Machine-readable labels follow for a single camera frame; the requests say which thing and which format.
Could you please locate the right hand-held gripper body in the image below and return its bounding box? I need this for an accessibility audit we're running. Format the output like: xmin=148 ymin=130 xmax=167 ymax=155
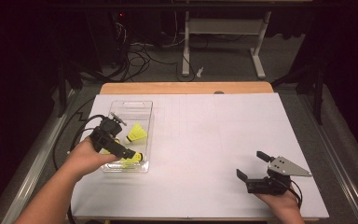
xmin=244 ymin=155 xmax=313 ymax=196

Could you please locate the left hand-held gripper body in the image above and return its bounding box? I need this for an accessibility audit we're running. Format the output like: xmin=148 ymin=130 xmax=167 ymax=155
xmin=89 ymin=111 xmax=128 ymax=154

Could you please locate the yellow shuttlecock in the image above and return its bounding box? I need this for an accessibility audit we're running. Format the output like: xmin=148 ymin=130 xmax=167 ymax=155
xmin=101 ymin=138 xmax=121 ymax=156
xmin=117 ymin=151 xmax=145 ymax=169
xmin=123 ymin=121 xmax=148 ymax=146

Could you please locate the clear plastic tray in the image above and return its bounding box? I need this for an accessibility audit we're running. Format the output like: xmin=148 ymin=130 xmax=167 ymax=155
xmin=95 ymin=100 xmax=154 ymax=173

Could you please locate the person's right hand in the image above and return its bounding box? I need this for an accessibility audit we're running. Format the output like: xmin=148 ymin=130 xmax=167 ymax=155
xmin=254 ymin=186 xmax=301 ymax=216

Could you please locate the person's left hand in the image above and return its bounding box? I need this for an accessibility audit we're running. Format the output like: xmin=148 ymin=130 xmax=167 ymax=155
xmin=62 ymin=135 xmax=123 ymax=182

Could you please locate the black metal stand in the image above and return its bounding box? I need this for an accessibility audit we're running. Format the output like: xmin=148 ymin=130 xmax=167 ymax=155
xmin=55 ymin=60 xmax=85 ymax=119
xmin=271 ymin=59 xmax=325 ymax=126

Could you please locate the white table cover board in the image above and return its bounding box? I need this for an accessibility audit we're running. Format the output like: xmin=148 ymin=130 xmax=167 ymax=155
xmin=70 ymin=92 xmax=330 ymax=219

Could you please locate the dark equipment box red light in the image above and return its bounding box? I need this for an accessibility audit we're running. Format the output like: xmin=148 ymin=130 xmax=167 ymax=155
xmin=85 ymin=8 xmax=131 ymax=69

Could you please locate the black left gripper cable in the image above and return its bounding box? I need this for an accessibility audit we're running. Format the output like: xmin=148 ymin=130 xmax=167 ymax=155
xmin=52 ymin=96 xmax=106 ymax=224

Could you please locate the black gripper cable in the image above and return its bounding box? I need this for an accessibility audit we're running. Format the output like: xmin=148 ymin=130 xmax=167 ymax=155
xmin=52 ymin=96 xmax=106 ymax=224
xmin=288 ymin=179 xmax=303 ymax=209

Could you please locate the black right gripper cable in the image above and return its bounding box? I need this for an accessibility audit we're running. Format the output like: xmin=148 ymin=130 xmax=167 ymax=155
xmin=288 ymin=179 xmax=303 ymax=209

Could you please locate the grey metal floor rail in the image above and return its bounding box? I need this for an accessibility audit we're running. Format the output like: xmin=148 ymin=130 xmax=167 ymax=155
xmin=297 ymin=92 xmax=358 ymax=224
xmin=0 ymin=88 xmax=82 ymax=224

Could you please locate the black floor cable bundle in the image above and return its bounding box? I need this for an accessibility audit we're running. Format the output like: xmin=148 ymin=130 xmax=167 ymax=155
xmin=83 ymin=18 xmax=181 ymax=83

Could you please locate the white metal desk frame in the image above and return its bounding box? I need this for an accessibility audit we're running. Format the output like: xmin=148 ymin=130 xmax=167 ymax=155
xmin=181 ymin=10 xmax=273 ymax=79

